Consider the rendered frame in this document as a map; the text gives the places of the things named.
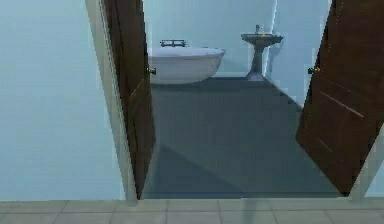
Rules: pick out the white bathtub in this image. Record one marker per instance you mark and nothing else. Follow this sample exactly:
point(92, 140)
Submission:
point(183, 65)

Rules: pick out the brass door knob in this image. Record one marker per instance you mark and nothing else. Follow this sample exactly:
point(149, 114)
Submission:
point(312, 70)
point(152, 70)

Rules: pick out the dark brown wooden door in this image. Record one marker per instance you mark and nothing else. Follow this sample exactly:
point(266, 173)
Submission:
point(130, 83)
point(346, 100)

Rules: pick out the dark metal bath rack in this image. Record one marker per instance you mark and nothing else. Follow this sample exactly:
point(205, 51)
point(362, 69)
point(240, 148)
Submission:
point(173, 43)

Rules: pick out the grey sink faucet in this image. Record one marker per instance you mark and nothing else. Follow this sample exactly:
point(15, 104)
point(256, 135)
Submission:
point(259, 29)

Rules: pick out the grey pedestal sink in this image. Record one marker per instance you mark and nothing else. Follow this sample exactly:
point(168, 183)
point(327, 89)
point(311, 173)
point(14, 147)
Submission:
point(259, 53)

